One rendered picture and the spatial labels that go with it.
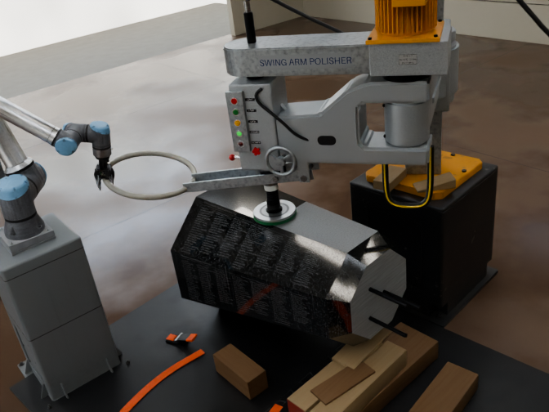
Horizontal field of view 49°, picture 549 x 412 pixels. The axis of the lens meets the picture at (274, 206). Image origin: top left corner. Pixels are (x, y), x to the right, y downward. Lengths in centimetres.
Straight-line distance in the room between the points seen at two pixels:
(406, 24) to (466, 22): 697
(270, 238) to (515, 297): 157
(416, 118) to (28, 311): 203
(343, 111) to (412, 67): 35
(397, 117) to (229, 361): 152
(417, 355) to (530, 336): 68
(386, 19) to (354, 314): 126
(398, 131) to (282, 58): 57
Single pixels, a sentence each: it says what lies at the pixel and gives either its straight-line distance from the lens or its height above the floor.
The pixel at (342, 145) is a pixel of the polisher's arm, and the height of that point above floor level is 124.
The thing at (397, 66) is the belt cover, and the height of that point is 159.
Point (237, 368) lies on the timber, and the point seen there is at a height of 14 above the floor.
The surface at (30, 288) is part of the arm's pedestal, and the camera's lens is 313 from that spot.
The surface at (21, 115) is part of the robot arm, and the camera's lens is 296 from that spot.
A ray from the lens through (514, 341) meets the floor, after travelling 349.
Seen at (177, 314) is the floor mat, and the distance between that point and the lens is 379.
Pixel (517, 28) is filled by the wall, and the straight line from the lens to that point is 898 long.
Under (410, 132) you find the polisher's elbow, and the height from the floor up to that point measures 130.
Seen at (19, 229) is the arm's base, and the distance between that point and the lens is 314.
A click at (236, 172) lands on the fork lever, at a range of 303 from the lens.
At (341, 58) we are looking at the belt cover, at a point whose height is 162.
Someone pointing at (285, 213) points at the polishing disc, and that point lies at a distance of 296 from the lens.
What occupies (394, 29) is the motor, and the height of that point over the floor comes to 173.
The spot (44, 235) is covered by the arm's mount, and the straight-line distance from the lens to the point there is 316.
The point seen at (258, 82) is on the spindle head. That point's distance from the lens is 264.
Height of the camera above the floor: 228
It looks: 28 degrees down
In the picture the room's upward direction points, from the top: 8 degrees counter-clockwise
